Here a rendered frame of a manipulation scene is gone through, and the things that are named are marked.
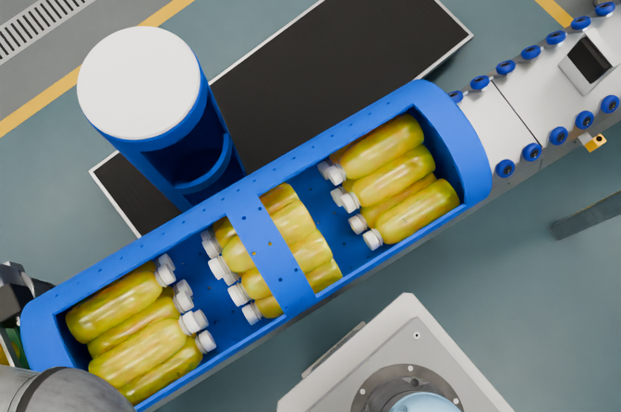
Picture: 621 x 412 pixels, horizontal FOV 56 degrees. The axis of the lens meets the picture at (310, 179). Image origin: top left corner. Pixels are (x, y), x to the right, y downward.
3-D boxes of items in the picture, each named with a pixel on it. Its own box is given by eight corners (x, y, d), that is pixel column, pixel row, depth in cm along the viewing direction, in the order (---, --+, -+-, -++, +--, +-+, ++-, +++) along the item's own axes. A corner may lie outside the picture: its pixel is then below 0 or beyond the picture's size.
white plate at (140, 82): (56, 119, 130) (59, 121, 131) (174, 152, 128) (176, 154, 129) (103, 13, 137) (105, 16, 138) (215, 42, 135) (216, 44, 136)
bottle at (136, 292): (60, 315, 107) (151, 262, 110) (71, 309, 114) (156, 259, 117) (79, 348, 108) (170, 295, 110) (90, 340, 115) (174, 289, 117)
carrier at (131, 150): (159, 209, 215) (233, 231, 213) (56, 122, 131) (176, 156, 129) (186, 139, 223) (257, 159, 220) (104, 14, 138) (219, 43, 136)
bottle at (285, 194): (290, 184, 113) (205, 234, 111) (308, 215, 114) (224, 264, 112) (285, 181, 120) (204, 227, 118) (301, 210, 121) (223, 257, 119)
